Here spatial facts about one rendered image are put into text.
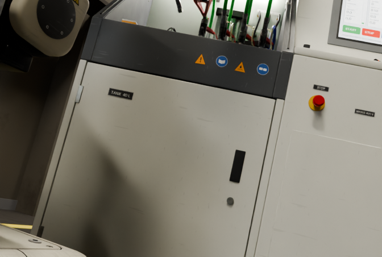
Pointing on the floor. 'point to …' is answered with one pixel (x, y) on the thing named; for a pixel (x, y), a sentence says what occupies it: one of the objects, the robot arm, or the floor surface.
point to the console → (326, 143)
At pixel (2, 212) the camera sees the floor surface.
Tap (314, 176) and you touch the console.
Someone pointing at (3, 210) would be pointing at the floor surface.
